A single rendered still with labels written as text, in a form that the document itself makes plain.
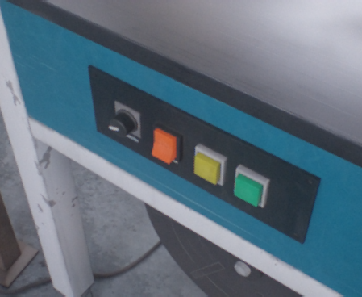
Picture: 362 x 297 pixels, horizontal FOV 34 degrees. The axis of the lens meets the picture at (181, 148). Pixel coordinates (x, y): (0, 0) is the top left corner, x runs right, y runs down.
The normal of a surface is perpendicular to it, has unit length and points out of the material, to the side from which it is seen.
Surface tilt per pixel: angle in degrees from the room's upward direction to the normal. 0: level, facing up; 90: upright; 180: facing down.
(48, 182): 90
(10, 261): 90
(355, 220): 90
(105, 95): 90
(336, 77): 0
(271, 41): 0
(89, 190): 0
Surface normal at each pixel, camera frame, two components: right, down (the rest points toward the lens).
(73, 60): -0.59, 0.58
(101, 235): 0.00, -0.70
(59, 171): 0.81, 0.43
